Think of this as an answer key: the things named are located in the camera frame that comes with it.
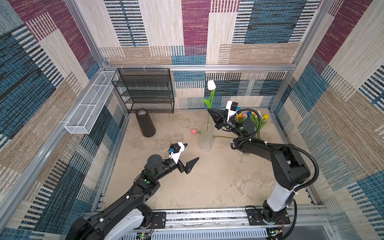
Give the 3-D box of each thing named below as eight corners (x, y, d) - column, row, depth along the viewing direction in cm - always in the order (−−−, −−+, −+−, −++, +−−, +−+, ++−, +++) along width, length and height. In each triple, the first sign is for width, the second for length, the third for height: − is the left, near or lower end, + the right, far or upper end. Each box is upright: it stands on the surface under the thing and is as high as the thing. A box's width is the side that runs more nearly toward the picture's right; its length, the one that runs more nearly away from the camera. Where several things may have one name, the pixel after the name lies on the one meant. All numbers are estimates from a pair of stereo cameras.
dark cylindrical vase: (143, 137, 108) (134, 117, 92) (145, 128, 113) (137, 108, 97) (154, 137, 108) (147, 117, 92) (156, 128, 113) (150, 108, 97)
